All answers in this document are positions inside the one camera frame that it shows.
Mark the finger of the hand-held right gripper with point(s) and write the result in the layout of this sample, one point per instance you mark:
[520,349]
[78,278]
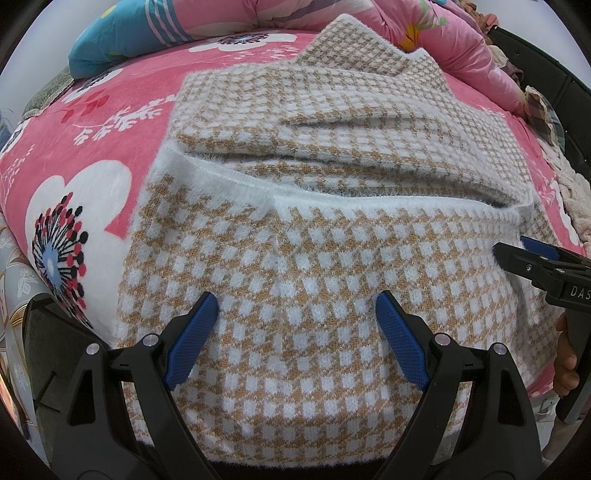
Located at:
[521,263]
[540,248]

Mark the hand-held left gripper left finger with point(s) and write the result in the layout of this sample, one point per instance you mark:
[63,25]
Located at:
[194,341]

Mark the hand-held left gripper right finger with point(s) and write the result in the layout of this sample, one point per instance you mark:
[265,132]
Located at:
[401,341]

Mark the beige white houndstooth coat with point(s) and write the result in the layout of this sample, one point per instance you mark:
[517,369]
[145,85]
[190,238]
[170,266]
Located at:
[300,230]

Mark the person's right hand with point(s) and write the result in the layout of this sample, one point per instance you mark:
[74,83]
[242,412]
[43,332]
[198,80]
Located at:
[563,369]

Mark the white fluffy blanket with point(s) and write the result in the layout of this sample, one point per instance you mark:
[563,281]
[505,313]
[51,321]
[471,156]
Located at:
[572,184]

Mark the plaid cloth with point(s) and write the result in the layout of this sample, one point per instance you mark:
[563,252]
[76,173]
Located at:
[542,113]

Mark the mauve cloth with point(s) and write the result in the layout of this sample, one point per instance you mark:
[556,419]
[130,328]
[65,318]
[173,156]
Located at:
[512,73]

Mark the black padded headboard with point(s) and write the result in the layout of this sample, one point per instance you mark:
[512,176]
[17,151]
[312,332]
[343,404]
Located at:
[545,69]

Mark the grey floral bed sheet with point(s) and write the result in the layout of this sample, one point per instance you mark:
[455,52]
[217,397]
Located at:
[18,277]

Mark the cream cloth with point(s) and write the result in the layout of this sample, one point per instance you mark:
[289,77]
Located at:
[499,55]

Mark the pink floral quilt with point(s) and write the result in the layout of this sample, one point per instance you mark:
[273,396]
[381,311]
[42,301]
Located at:
[461,50]

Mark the pink floral fleece blanket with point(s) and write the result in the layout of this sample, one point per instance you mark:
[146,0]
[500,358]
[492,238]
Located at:
[92,147]

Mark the brown garment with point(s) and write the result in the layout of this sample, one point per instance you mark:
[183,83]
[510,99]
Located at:
[480,14]

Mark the green patterned cloth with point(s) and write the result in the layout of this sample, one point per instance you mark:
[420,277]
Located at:
[46,94]

